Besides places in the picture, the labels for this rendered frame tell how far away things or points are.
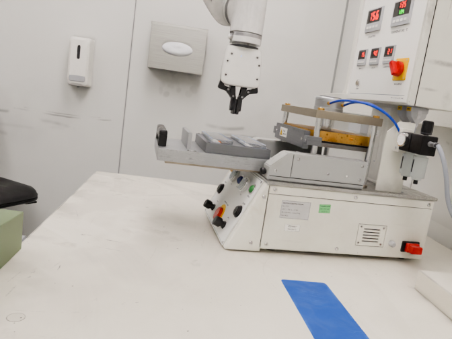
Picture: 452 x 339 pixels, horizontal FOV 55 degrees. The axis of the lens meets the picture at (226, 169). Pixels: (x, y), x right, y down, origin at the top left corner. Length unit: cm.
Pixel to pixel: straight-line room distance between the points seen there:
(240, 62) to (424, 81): 45
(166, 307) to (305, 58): 210
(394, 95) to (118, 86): 174
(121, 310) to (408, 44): 91
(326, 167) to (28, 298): 70
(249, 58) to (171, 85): 147
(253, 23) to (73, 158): 177
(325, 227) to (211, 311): 44
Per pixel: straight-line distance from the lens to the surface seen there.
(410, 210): 121
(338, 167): 109
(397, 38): 126
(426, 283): 105
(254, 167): 107
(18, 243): 96
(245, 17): 113
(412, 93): 116
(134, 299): 79
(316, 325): 80
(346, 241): 115
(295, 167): 105
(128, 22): 261
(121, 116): 260
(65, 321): 73
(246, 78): 113
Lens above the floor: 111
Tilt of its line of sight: 10 degrees down
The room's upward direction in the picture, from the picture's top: 8 degrees clockwise
